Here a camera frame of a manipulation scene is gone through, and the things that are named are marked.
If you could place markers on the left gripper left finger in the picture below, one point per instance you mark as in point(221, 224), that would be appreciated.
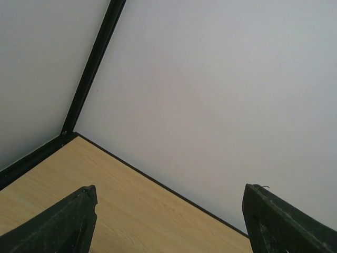
point(66, 226)

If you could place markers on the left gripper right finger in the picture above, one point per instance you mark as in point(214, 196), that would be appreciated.
point(273, 225)

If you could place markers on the black aluminium frame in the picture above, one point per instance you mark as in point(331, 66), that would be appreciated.
point(50, 55)

